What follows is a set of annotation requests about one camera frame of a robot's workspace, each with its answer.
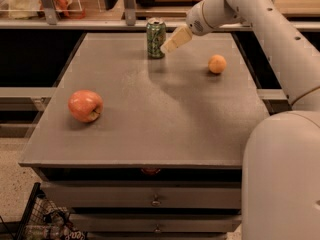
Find black wire basket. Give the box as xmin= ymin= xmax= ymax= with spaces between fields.
xmin=14 ymin=183 xmax=88 ymax=240

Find lower drawer knob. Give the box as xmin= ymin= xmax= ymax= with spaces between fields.
xmin=153 ymin=225 xmax=162 ymax=234

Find clear plastic box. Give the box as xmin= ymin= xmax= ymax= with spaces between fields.
xmin=0 ymin=0 xmax=85 ymax=19

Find green soda can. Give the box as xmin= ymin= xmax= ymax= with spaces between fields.
xmin=146 ymin=18 xmax=166 ymax=59

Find grey drawer cabinet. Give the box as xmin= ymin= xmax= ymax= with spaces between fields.
xmin=18 ymin=32 xmax=291 ymax=240

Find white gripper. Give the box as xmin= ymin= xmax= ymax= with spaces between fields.
xmin=160 ymin=1 xmax=213 ymax=54

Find upper drawer knob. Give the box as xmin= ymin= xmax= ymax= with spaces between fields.
xmin=151 ymin=194 xmax=161 ymax=207

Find metal shelf rail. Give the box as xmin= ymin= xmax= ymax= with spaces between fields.
xmin=0 ymin=18 xmax=320 ymax=32

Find drawer knob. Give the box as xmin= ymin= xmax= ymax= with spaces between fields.
xmin=151 ymin=194 xmax=161 ymax=207
xmin=153 ymin=225 xmax=162 ymax=234

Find orange fruit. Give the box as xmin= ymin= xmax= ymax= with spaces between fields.
xmin=208 ymin=55 xmax=227 ymax=74

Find red object in drawer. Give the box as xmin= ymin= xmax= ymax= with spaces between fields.
xmin=141 ymin=168 xmax=161 ymax=175

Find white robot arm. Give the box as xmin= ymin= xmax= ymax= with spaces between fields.
xmin=161 ymin=0 xmax=320 ymax=240

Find red apple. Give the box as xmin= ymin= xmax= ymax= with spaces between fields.
xmin=68 ymin=90 xmax=103 ymax=123

